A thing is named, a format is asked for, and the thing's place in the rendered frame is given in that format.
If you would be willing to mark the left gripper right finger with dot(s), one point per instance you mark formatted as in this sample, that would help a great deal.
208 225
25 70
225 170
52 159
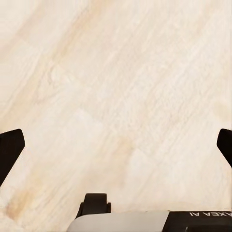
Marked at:
224 143

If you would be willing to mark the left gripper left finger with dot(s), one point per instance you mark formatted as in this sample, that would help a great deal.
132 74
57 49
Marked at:
12 144

